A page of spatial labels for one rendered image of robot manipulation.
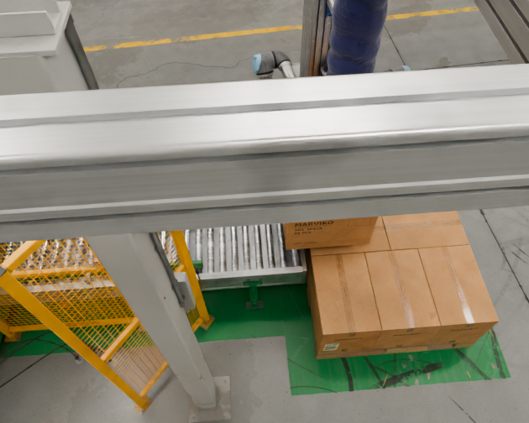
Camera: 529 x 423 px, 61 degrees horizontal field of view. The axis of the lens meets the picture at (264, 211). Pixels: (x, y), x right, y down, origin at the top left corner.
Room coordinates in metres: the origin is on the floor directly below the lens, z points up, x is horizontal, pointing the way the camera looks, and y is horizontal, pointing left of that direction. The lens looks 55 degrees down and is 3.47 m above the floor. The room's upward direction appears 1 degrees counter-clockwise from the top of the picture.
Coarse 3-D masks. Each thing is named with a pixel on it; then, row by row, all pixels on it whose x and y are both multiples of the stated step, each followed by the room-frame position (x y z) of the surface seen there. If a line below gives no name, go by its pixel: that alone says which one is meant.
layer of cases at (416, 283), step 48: (384, 240) 1.72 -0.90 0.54; (432, 240) 1.71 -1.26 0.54; (336, 288) 1.34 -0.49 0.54; (384, 288) 1.33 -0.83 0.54; (432, 288) 1.32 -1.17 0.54; (480, 288) 1.31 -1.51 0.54; (336, 336) 1.01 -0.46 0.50; (384, 336) 1.03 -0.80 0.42; (432, 336) 1.05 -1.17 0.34; (480, 336) 1.07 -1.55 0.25
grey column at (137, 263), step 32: (64, 32) 0.79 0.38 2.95; (0, 64) 0.66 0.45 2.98; (32, 64) 0.66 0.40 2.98; (64, 64) 0.73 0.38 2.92; (128, 256) 0.66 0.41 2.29; (160, 256) 0.79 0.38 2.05; (128, 288) 0.66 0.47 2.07; (160, 288) 0.69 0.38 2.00; (160, 320) 0.66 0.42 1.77; (192, 352) 0.70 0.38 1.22; (192, 384) 0.66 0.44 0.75; (224, 384) 0.83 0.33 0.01; (224, 416) 0.61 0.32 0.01
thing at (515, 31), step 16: (480, 0) 0.84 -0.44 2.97; (496, 0) 0.79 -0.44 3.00; (512, 0) 0.74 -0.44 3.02; (528, 0) 0.70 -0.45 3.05; (496, 16) 0.77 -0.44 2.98; (512, 16) 0.72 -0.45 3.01; (528, 16) 0.68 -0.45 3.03; (496, 32) 0.75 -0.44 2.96; (512, 32) 0.70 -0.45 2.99; (528, 32) 0.66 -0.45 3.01; (512, 48) 0.68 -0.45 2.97; (528, 48) 0.64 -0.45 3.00; (512, 64) 0.66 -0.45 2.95
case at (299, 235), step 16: (288, 224) 1.59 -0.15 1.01; (304, 224) 1.60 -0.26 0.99; (320, 224) 1.60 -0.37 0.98; (336, 224) 1.61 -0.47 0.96; (352, 224) 1.61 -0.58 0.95; (368, 224) 1.62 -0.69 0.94; (288, 240) 1.59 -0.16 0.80; (304, 240) 1.59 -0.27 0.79; (320, 240) 1.60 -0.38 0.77; (336, 240) 1.61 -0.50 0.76; (352, 240) 1.61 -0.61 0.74; (368, 240) 1.62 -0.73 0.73
